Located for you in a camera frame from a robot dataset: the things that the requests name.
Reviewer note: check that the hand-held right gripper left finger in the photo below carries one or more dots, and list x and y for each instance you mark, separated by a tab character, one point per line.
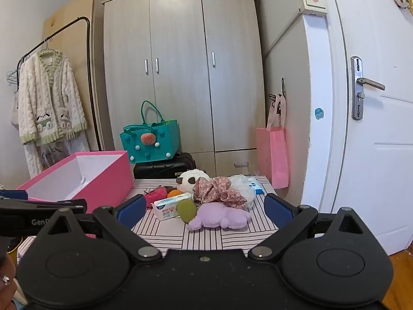
132	210

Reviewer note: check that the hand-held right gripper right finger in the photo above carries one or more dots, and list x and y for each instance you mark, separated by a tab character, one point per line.
277	211

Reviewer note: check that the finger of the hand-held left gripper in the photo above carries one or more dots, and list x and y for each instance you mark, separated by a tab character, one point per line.
38	206
13	195

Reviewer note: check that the red strawberry plush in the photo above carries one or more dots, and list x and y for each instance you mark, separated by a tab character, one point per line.
156	195

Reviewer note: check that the blue white wet wipes pack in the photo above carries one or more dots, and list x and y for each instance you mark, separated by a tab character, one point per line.
258	187

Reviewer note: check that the white tissue pack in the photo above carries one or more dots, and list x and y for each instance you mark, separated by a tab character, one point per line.
167	208

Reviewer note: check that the pink cardboard box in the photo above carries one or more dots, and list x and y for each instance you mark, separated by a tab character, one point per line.
106	184

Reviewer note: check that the white mesh bath pouf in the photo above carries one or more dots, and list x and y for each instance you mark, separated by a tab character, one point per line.
242	187

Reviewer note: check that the orange plush ball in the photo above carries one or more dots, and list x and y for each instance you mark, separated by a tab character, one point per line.
174	193

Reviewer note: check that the olive green plush toy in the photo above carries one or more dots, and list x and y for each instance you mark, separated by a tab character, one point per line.
186	211

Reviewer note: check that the purple plush toy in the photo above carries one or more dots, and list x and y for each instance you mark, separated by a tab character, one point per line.
219	218

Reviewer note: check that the pink floral fabric scrunchie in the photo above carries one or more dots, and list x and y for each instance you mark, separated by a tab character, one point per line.
219	189

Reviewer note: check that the white panda plush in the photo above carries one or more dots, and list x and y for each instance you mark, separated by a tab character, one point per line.
187	180

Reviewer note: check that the person's left hand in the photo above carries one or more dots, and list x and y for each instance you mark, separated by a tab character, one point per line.
8	281

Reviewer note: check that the black suitcase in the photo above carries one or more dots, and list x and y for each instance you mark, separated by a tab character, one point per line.
161	168

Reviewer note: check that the pink paper bag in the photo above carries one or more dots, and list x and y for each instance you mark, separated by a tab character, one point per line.
272	155

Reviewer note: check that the white fleece pajama pants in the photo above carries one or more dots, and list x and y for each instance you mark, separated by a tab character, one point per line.
64	155

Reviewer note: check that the teal felt tote bag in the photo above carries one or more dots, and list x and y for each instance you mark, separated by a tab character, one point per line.
161	142

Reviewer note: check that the bed with striped pink sheet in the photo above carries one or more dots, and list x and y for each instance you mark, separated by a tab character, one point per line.
206	239

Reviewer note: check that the white green fleece cardigan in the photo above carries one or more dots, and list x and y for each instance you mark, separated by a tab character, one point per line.
48	97

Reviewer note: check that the blue round sticker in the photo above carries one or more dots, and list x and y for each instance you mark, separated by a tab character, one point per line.
319	113

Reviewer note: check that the white door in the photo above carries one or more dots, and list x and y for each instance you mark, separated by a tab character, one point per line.
380	168

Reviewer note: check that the light blue clothes hanger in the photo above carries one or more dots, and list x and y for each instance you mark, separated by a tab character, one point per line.
11	79

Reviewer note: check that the beige three-door wardrobe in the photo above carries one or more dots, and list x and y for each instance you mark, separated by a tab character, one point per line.
180	71

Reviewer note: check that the black clothes rack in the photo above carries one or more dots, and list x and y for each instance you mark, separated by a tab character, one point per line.
89	55

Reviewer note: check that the light wood cabinet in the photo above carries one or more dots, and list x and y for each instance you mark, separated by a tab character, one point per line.
74	9

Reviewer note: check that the beige wall breaker box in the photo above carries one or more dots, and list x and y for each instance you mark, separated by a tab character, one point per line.
313	1

